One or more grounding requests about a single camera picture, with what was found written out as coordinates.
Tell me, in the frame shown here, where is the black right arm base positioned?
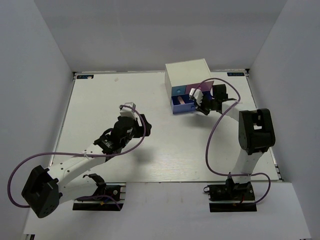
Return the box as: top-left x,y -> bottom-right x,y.
203,182 -> 257,213

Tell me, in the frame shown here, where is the blue table label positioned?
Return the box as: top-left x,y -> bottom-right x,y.
227,72 -> 245,77
76,74 -> 94,80

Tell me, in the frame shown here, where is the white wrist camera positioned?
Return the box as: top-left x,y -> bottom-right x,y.
189,88 -> 204,105
119,102 -> 136,120

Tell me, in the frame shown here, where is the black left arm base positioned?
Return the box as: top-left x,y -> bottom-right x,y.
72,183 -> 126,212

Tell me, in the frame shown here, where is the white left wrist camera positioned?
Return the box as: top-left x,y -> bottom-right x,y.
119,102 -> 136,120

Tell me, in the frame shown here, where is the pink eraser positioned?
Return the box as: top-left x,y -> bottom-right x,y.
177,96 -> 185,105

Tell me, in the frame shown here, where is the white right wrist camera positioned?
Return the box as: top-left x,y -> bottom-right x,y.
189,88 -> 204,105

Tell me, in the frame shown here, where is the light blue small drawer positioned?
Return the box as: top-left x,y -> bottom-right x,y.
171,85 -> 186,96

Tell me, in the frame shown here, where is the pink drawer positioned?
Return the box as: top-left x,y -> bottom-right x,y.
185,80 -> 214,94

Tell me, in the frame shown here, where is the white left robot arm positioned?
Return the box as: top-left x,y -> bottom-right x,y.
21,114 -> 152,219

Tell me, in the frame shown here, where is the right blue table label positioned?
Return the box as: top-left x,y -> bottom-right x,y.
227,72 -> 245,77

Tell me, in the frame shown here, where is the blue wide drawer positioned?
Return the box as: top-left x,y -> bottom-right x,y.
170,94 -> 197,114

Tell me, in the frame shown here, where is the white drawer cabinet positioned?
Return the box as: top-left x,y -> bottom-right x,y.
164,58 -> 212,100

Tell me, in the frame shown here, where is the left blue table label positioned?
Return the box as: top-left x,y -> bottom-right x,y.
76,74 -> 94,80

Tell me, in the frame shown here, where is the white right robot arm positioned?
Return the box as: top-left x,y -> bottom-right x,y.
189,84 -> 276,200

